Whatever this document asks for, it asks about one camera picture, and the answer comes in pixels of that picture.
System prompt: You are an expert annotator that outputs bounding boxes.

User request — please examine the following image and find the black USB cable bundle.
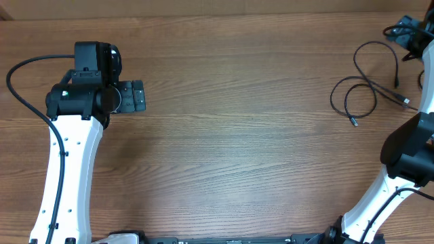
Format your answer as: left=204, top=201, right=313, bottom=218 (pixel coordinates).
left=329, top=41, right=418, bottom=127

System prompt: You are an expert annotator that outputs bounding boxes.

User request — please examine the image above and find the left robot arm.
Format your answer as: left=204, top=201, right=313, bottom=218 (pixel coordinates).
left=29, top=42, right=146, bottom=243

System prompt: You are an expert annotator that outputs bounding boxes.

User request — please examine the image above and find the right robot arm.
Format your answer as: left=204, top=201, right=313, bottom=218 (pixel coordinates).
left=309, top=6, right=433, bottom=243

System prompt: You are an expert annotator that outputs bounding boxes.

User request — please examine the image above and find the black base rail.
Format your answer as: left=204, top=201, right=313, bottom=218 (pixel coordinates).
left=92, top=231, right=324, bottom=244

